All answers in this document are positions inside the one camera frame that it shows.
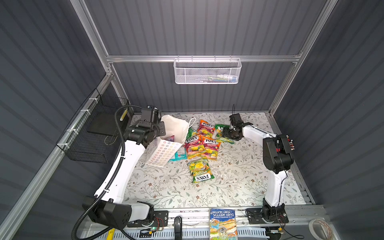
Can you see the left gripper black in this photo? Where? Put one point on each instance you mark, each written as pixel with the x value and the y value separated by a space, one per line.
pixel 162 131

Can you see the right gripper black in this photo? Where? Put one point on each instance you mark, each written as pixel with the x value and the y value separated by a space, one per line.
pixel 225 134

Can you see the green fox's packet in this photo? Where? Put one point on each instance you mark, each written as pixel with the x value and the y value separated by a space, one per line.
pixel 219 134
pixel 200 170

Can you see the purple Fox's berries packet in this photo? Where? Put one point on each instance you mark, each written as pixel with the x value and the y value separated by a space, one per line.
pixel 170 139

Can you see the white paper gift bag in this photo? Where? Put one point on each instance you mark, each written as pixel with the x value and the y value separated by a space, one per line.
pixel 162 149

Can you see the orange fox's packet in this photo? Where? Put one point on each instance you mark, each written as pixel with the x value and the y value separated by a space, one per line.
pixel 205 129
pixel 194 146
pixel 211 148

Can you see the green Fox's packet front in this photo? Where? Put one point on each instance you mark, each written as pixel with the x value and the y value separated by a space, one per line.
pixel 200 170

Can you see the dark green snack packet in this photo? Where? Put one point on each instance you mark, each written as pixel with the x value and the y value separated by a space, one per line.
pixel 191 132

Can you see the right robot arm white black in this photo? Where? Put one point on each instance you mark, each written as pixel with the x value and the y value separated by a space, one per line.
pixel 277 158

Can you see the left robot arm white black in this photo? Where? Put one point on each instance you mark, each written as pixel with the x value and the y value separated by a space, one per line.
pixel 106 207

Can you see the yellow marker in basket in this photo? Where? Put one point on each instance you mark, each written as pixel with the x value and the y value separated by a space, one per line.
pixel 123 115

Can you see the teal snack packet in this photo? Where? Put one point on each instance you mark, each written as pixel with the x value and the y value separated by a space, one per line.
pixel 179 155

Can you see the red pencil cup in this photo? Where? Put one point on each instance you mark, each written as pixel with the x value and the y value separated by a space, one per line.
pixel 290 141

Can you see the colourful book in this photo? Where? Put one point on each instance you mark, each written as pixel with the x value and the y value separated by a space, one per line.
pixel 223 225

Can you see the black wire basket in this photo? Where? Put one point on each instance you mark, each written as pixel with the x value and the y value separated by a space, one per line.
pixel 93 136

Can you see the white wire mesh basket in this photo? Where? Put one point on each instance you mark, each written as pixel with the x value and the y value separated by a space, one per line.
pixel 207 71

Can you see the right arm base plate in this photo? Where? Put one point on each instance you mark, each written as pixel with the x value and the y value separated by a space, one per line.
pixel 258 216

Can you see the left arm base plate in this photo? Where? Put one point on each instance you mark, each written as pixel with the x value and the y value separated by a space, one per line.
pixel 160 219

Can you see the black handle tool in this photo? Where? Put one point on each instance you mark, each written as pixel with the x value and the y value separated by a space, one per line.
pixel 178 228

